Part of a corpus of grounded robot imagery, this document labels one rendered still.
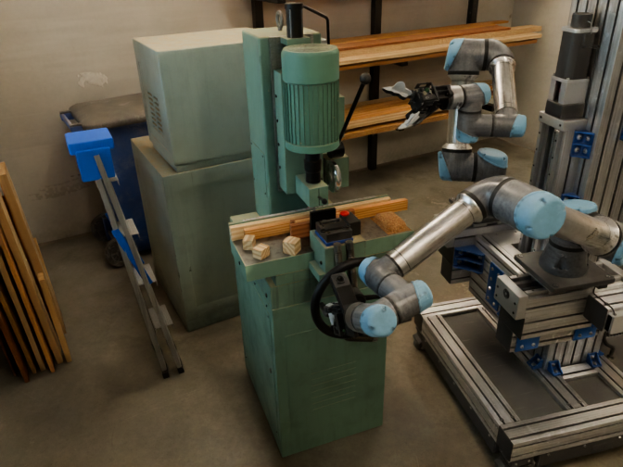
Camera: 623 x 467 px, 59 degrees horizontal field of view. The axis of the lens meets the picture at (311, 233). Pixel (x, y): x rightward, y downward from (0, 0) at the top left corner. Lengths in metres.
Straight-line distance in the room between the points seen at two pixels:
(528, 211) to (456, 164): 0.83
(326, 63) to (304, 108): 0.15
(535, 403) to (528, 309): 0.53
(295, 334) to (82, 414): 1.14
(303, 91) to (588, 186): 1.02
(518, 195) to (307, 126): 0.66
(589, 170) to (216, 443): 1.73
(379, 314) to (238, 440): 1.27
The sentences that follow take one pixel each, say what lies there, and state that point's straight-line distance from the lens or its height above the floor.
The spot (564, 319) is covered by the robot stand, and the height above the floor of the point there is 0.65.
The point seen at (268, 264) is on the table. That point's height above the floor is 0.89.
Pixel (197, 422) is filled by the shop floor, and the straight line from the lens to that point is 2.50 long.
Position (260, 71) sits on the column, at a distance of 1.89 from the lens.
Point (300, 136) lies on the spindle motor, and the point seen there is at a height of 1.25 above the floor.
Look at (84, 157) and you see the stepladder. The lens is 2.20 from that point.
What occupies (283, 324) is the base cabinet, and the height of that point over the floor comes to 0.64.
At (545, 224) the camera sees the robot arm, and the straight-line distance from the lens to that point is 1.45.
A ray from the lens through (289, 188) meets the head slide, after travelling 1.93.
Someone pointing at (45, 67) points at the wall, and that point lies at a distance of 3.83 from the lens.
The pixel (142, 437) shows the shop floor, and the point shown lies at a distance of 2.50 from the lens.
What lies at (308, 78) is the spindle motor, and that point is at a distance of 1.66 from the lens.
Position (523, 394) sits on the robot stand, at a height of 0.21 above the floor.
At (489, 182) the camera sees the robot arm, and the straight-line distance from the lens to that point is 1.51.
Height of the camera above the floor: 1.78
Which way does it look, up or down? 28 degrees down
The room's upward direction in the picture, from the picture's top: 2 degrees counter-clockwise
